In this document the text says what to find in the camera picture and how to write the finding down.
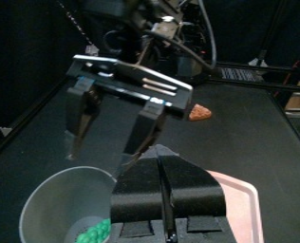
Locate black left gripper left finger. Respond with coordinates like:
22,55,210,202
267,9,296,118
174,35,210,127
109,145,168,243

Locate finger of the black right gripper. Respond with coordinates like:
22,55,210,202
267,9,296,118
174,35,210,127
120,101,166,168
63,77,105,161

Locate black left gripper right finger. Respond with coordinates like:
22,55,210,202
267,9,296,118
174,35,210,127
158,146,238,243

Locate green toy grapes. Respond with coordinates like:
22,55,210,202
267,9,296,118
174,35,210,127
75,217,113,243

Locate pink tray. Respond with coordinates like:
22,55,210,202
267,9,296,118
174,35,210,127
206,170,267,243

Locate orange toy food piece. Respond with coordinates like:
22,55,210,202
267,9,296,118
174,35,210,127
188,103,213,122

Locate black vented box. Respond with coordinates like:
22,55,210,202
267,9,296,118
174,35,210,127
218,66,261,84

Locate white tag on cord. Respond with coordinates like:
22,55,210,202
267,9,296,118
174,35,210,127
85,44,101,58

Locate grey cable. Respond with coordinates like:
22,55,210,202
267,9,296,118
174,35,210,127
197,0,220,70

